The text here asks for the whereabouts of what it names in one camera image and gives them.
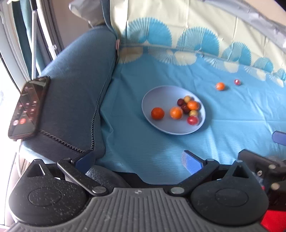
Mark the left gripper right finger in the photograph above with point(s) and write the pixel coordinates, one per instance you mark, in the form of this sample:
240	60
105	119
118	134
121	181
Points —
200	170

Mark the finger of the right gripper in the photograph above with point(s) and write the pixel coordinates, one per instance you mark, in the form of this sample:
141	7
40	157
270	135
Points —
279	137

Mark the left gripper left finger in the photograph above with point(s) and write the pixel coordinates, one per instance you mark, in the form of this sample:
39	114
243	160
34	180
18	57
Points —
75	170

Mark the pink red fruit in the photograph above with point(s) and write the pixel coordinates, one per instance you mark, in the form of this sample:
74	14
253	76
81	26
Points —
193	120

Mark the yellow-brown round fruit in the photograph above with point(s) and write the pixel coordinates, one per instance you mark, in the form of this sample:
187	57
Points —
193	113

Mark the orange small fruit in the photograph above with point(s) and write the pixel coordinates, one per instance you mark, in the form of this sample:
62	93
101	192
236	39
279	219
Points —
157	113
176	113
193	105

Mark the blue sofa armrest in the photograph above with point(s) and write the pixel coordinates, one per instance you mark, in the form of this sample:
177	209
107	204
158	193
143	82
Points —
70	120

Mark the dark red small fruit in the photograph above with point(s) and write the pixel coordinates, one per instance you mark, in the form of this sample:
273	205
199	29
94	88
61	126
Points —
185	109

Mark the black smartphone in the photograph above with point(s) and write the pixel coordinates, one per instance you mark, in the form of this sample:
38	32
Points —
26	116

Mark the dark red fruit far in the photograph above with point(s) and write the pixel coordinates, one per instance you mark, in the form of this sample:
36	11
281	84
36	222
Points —
180	102

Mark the beige small fruit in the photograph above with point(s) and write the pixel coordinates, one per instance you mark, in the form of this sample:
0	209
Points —
187	99

